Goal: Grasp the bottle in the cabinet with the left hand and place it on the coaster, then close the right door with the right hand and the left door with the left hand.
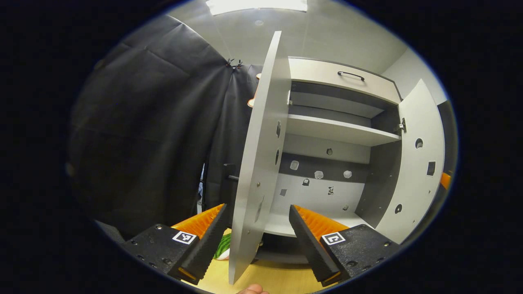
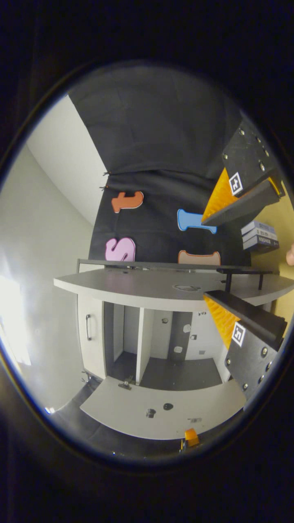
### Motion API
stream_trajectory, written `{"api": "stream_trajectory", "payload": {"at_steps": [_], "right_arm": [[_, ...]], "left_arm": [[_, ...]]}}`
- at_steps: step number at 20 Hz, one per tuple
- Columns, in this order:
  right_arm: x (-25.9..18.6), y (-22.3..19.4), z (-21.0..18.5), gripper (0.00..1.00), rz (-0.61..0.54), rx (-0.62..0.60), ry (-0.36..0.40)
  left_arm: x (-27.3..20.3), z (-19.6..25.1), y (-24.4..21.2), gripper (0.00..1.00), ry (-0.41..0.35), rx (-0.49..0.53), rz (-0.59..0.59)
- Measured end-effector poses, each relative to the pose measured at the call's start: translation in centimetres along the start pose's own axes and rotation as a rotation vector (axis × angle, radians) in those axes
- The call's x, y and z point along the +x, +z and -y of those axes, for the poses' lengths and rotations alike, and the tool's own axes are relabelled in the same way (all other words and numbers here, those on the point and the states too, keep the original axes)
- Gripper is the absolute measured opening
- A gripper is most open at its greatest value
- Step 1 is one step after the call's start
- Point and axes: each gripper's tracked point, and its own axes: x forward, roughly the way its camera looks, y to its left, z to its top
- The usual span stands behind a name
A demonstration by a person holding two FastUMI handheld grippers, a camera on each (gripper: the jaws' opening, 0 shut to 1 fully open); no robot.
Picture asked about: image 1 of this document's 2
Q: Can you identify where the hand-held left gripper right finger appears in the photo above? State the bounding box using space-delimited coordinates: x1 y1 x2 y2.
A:
289 204 401 287

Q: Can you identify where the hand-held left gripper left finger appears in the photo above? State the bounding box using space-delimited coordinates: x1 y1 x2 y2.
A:
123 203 229 285

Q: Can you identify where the white cabinet door cat sticker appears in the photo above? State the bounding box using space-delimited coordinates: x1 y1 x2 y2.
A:
375 79 446 245

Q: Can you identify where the white and grey cabinet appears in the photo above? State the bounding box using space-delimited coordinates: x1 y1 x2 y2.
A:
253 56 404 266

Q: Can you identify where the white cabinet door camera sticker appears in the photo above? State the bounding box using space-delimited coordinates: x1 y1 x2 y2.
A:
228 31 293 285

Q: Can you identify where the white cabinet drawer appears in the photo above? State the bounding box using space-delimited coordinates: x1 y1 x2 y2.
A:
288 57 401 105

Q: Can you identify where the green striped object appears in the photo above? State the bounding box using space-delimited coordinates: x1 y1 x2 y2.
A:
215 233 232 261

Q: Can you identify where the grey mesh object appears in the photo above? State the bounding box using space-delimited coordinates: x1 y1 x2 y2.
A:
94 220 125 245

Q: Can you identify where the black backdrop cloth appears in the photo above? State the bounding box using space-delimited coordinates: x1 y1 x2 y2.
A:
67 14 264 242

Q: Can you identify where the ceiling light panel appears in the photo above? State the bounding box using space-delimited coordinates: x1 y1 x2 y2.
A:
206 0 308 16

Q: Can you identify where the black drawer handle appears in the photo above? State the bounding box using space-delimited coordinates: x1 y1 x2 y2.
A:
337 71 365 82

